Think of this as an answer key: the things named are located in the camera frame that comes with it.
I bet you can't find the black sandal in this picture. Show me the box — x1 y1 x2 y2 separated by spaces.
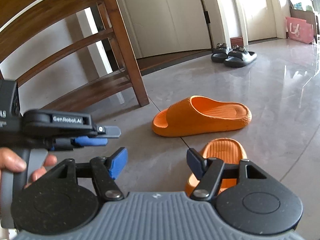
223 45 257 68
211 43 231 63

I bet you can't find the orange slipper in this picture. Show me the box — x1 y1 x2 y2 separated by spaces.
152 95 252 137
185 138 247 200

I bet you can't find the pink paper bag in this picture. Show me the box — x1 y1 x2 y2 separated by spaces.
286 17 314 44

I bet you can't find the person left hand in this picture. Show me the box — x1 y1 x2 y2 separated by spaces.
0 147 58 189

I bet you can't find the brown wooden shoe rack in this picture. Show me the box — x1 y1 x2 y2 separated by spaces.
1 0 149 112

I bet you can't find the black sandal left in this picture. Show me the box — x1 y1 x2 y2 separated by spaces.
211 43 231 63

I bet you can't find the black sandal right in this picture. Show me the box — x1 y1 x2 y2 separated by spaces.
223 45 257 68

